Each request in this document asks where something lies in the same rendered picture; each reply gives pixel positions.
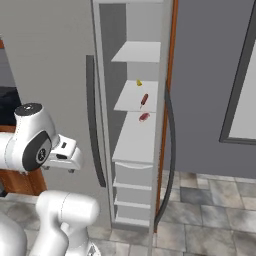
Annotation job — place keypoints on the orange wooden side panel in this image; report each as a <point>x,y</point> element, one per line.
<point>173,40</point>

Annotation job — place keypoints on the grey fridge cabinet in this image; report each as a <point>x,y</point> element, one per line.
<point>111,100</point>

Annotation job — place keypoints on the white freezer drawer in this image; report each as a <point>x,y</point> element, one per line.
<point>133,173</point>

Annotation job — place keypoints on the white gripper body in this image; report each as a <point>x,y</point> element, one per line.
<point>71,161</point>

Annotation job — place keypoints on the red sausage on stick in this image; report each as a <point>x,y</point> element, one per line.
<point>145,99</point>

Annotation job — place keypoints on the grey freezer door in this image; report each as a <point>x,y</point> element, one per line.
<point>163,50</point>

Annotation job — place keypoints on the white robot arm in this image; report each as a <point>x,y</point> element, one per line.
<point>30,133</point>

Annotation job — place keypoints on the small white freezer shelf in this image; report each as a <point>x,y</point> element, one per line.
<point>140,51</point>

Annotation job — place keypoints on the small yellow wedge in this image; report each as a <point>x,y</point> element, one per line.
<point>139,83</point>

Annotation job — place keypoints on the long white freezer shelf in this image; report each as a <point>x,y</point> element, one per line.
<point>136,143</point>

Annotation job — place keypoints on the black appliance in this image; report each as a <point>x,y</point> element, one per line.
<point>8,106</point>

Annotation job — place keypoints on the red oval meat piece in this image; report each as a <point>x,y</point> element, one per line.
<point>144,117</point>

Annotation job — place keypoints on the grey fridge door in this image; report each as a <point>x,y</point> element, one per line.
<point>50,50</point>

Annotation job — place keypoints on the dark grey window frame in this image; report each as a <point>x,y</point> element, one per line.
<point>238,83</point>

